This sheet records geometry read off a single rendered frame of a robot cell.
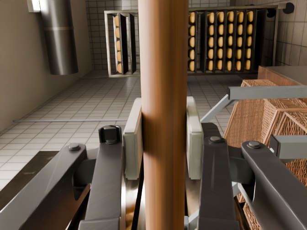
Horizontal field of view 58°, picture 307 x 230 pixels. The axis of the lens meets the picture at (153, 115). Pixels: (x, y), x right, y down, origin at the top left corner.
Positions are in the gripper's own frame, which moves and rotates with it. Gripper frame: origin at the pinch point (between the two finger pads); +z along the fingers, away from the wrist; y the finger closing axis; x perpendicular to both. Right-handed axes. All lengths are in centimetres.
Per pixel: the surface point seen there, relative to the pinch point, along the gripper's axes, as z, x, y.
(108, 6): 499, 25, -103
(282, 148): 37.2, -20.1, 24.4
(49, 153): 151, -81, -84
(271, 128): 94, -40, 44
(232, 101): 87, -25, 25
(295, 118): 78, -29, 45
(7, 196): 102, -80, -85
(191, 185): 115, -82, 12
